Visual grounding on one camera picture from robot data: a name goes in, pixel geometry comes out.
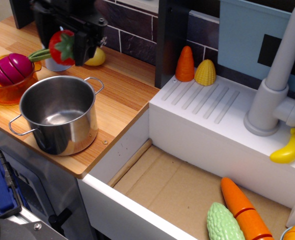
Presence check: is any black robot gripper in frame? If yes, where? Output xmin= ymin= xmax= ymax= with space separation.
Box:
xmin=30 ymin=0 xmax=108 ymax=66

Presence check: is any red toy strawberry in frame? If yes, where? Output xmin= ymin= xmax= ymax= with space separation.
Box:
xmin=48 ymin=29 xmax=75 ymax=66

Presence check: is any stainless steel pot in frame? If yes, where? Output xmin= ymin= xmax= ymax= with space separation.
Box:
xmin=19 ymin=75 xmax=99 ymax=156

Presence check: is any light blue plastic cup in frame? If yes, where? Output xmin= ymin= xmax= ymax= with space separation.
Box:
xmin=44 ymin=58 xmax=71 ymax=72

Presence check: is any yellow toy potato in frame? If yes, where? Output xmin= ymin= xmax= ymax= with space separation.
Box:
xmin=84 ymin=47 xmax=106 ymax=67

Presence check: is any purple toy radish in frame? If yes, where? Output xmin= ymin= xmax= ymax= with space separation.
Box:
xmin=0 ymin=48 xmax=52 ymax=87

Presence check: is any orange transparent bowl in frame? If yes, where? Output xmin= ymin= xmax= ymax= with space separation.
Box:
xmin=0 ymin=55 xmax=42 ymax=105

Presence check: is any orange toy carrot tip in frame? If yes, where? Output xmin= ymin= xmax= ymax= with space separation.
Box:
xmin=175 ymin=45 xmax=195 ymax=82

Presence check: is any yellow toy corn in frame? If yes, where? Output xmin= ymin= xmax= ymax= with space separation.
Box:
xmin=194 ymin=59 xmax=217 ymax=86

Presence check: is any white toy sink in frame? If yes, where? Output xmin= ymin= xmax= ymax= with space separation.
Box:
xmin=78 ymin=77 xmax=295 ymax=240

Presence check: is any blue clamp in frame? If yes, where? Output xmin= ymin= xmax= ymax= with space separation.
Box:
xmin=0 ymin=150 xmax=22 ymax=219

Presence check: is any light blue panel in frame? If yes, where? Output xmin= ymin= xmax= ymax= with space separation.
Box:
xmin=217 ymin=0 xmax=291 ymax=89

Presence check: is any cardboard sheet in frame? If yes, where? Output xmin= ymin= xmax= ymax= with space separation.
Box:
xmin=112 ymin=144 xmax=292 ymax=240

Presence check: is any grey toy faucet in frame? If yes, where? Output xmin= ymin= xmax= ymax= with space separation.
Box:
xmin=243 ymin=8 xmax=295 ymax=137

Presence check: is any green toy bitter gourd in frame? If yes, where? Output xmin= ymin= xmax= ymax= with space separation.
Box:
xmin=206 ymin=202 xmax=245 ymax=240

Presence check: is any yellow toy banana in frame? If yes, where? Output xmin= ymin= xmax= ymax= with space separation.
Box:
xmin=269 ymin=128 xmax=295 ymax=164

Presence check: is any large orange toy carrot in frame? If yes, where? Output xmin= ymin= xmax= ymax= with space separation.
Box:
xmin=220 ymin=177 xmax=273 ymax=240

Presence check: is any black vertical post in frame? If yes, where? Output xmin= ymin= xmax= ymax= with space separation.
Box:
xmin=154 ymin=0 xmax=193 ymax=89

